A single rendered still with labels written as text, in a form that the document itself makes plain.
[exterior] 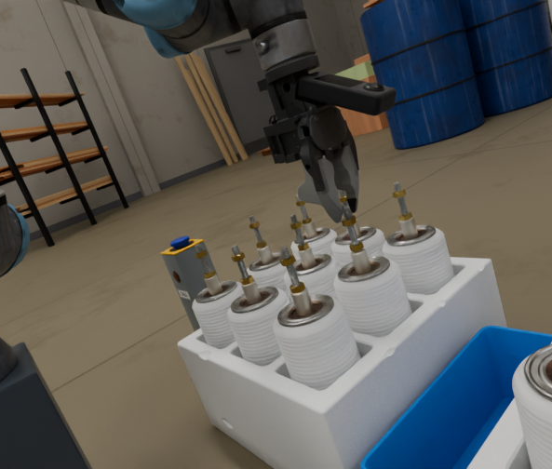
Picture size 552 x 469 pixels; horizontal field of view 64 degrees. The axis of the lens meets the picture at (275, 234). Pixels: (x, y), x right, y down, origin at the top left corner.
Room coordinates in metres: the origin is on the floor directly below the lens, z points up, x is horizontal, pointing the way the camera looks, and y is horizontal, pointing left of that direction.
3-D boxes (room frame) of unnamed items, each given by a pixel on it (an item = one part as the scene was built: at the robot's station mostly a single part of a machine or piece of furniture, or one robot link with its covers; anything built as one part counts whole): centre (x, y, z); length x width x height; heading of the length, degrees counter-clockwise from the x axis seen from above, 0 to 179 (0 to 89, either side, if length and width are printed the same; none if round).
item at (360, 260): (0.59, -0.10, 0.26); 0.02 x 0.02 x 0.03
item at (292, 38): (0.60, -0.09, 0.57); 0.08 x 0.08 x 0.05
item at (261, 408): (0.69, -0.04, 0.09); 0.39 x 0.39 x 0.18; 34
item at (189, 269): (0.89, 0.19, 0.16); 0.07 x 0.07 x 0.31; 34
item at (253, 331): (0.62, 0.06, 0.16); 0.10 x 0.10 x 0.18
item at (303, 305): (0.53, 0.00, 0.26); 0.02 x 0.02 x 0.03
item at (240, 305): (0.62, 0.06, 0.25); 0.08 x 0.08 x 0.01
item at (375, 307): (0.59, -0.10, 0.16); 0.10 x 0.10 x 0.18
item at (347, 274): (0.59, -0.10, 0.25); 0.08 x 0.08 x 0.01
